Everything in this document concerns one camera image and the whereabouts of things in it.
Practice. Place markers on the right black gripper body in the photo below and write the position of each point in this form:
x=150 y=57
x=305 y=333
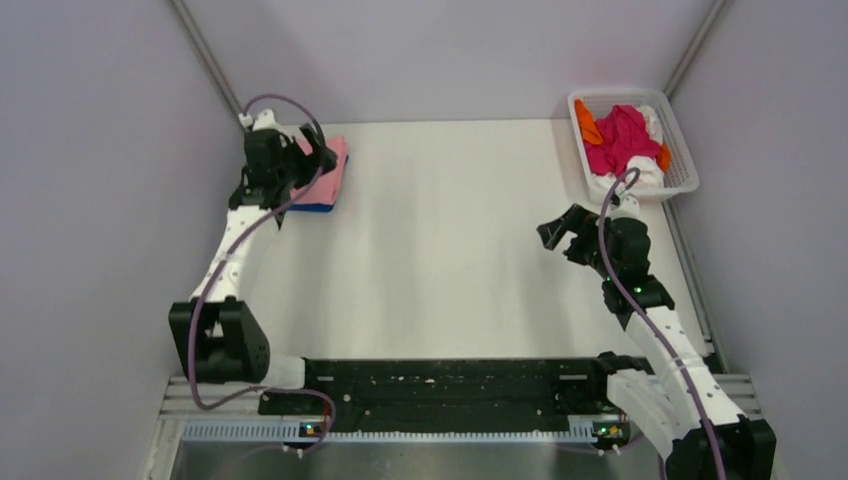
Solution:
x=585 y=248

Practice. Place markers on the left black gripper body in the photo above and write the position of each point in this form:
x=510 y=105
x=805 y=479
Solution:
x=298 y=167

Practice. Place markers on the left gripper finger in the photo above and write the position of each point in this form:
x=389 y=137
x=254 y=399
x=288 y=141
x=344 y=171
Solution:
x=321 y=161
x=313 y=144

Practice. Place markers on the light pink t shirt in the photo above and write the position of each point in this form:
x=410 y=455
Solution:
x=339 y=145

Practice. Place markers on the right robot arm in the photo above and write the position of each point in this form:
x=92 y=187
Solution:
x=680 y=407

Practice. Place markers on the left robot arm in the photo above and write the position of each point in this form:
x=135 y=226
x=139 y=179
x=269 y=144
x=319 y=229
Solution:
x=218 y=336

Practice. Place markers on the folded blue t shirt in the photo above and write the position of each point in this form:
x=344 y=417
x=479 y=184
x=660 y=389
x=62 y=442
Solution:
x=323 y=195

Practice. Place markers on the white plastic basket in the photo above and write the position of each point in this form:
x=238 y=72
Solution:
x=680 y=173

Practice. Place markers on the orange cloth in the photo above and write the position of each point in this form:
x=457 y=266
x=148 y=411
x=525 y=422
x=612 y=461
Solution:
x=587 y=125

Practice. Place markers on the magenta t shirt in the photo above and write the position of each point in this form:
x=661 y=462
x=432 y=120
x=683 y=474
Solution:
x=625 y=135

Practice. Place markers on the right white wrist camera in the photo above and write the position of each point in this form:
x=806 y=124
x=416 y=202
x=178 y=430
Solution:
x=623 y=205

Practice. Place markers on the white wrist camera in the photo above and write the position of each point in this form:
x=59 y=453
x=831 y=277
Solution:
x=264 y=120
x=623 y=205

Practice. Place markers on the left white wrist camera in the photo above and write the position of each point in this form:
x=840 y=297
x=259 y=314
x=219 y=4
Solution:
x=264 y=120

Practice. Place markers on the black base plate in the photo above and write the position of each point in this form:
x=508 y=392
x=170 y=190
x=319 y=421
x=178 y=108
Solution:
x=454 y=396

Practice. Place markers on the white slotted cable duct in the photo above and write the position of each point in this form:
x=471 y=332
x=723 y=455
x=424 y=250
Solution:
x=581 y=431

